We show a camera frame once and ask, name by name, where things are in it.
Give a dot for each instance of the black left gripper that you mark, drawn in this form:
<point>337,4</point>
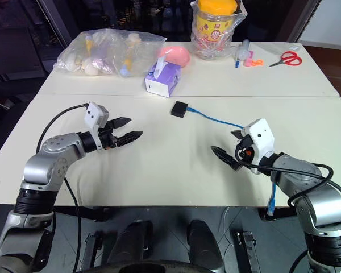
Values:
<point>109,139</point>

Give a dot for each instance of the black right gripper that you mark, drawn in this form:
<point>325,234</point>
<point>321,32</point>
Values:
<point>244,152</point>

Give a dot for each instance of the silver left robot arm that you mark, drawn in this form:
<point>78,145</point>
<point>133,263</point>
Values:
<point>51,159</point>

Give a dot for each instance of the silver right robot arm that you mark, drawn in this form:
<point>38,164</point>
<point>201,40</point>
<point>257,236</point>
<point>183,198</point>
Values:
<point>315,196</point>

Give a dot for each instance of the small black box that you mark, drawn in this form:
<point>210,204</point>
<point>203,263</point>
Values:
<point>179,109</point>

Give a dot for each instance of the purple white tissue box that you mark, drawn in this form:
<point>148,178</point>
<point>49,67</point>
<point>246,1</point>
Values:
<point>164,81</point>

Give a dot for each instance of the cream toy egg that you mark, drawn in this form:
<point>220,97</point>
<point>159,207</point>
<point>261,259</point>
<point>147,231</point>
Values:
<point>91,70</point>

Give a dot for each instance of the clear plastic bag of toys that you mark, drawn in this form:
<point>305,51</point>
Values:
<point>108,48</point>

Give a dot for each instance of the blue tipped pen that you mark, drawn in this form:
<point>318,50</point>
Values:
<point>237,61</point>

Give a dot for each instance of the pink bowl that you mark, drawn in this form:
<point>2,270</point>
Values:
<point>176,55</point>

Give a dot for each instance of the clear plastic tube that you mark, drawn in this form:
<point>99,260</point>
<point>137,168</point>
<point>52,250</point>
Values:
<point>245,45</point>

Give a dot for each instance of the dark rounded shape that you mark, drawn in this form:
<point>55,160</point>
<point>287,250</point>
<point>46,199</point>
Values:
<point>133,241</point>

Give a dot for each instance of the clear jar with yellow lid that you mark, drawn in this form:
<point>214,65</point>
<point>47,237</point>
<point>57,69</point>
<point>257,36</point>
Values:
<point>214,31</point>

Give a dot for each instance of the small white cap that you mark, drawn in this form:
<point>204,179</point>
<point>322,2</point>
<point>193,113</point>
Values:
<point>294,47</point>

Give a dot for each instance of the yellow-lid candy jar in bag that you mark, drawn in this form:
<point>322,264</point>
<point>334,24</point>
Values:
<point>241,17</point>

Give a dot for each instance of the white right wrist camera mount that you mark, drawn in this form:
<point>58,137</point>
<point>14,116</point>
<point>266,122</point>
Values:
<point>261,136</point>

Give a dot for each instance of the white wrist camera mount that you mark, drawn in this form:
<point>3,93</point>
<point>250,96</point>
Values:
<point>94,115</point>
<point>261,136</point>

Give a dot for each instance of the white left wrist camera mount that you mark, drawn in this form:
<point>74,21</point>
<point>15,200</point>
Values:
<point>94,115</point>

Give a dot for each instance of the metal floor bracket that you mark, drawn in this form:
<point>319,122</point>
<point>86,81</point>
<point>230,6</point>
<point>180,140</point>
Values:
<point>91,250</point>
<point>248,250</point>

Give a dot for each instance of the grey metal frame post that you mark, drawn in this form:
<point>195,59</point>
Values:
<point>304,20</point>

